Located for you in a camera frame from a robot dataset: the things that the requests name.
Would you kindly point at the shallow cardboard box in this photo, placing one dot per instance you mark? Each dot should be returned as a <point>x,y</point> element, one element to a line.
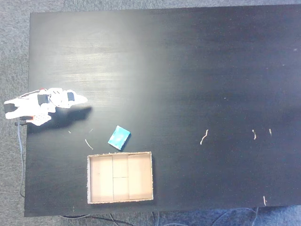
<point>120,177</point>

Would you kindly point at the curved wood sliver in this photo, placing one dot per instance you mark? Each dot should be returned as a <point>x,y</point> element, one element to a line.
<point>204,137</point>

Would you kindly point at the long thin wood sliver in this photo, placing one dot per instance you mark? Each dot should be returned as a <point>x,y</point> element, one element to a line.
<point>89,144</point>

